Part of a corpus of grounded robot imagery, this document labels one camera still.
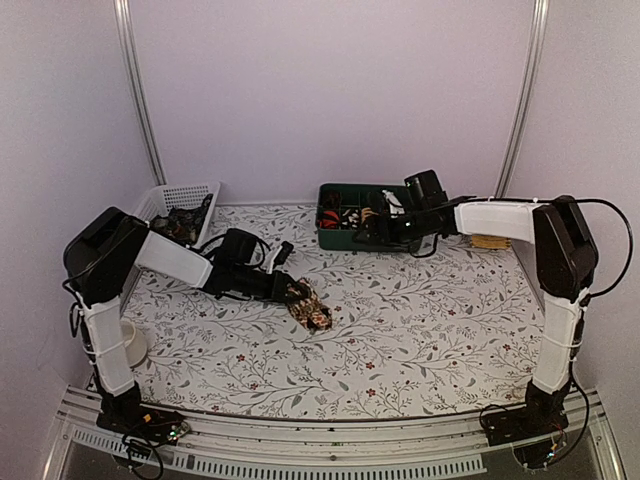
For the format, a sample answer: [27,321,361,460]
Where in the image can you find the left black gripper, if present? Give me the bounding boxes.
[234,264,309,304]

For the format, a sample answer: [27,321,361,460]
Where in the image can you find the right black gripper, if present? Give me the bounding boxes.
[353,207,433,249]

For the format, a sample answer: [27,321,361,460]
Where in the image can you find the flamingo patterned tie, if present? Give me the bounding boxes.
[286,277,333,333]

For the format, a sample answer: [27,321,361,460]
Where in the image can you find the green divided organizer box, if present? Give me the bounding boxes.
[316,183,423,253]

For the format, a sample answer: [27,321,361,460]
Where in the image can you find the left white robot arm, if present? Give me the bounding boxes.
[63,207,296,434]

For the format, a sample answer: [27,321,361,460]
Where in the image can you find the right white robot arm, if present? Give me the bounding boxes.
[353,195,599,436]

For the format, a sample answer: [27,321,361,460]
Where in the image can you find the pile of dark ties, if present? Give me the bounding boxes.
[150,194,213,246]

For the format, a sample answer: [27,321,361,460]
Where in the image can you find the rolled tan tie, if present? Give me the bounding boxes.
[360,207,378,224]

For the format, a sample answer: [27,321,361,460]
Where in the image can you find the bamboo coaster mat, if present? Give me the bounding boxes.
[471,235,511,250]

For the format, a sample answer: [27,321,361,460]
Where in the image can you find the rolled black white tie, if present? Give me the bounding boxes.
[340,208,361,230]

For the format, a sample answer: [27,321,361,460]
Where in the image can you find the rolled orange black tie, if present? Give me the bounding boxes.
[319,210,341,230]

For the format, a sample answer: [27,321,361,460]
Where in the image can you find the rolled dark brown tie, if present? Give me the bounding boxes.
[320,190,341,209]

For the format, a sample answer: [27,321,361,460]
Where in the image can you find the floral patterned table mat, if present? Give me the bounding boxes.
[123,205,544,420]

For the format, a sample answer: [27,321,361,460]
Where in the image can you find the white plastic basket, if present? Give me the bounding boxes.
[134,181,221,248]

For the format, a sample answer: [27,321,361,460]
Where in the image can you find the white ceramic mug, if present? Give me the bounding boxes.
[120,320,148,368]

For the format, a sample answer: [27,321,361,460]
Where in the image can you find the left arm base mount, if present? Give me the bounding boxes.
[96,408,191,445]

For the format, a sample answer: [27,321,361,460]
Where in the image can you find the front aluminium rail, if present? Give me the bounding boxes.
[43,388,627,479]

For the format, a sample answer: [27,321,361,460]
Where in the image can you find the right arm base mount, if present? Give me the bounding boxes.
[479,405,569,446]

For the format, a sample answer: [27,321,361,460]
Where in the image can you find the right aluminium frame post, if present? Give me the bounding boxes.
[494,0,550,198]

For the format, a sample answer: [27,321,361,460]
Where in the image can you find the aluminium frame post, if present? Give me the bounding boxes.
[494,0,550,198]
[113,0,166,186]

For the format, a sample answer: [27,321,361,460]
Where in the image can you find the left aluminium frame post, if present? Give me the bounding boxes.
[113,0,166,186]

